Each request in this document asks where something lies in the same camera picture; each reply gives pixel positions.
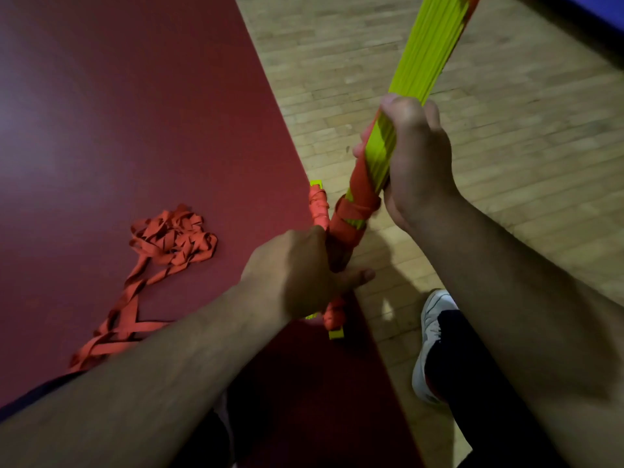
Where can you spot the black trouser leg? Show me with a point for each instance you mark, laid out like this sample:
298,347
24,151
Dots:
205,445
478,385

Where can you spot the black left trouser leg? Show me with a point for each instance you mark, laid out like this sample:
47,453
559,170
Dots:
205,445

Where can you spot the person's right forearm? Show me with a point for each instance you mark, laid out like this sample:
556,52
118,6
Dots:
536,326

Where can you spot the person's left hand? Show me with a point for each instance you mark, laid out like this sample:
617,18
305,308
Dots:
292,272

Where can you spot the person's left forearm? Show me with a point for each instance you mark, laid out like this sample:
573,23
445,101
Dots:
136,394

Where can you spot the person's right hand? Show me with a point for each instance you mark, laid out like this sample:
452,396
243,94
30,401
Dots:
421,165

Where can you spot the black right trouser leg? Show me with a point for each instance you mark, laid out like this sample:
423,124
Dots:
478,385

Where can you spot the white right shoe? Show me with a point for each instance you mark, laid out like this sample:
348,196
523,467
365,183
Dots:
431,326

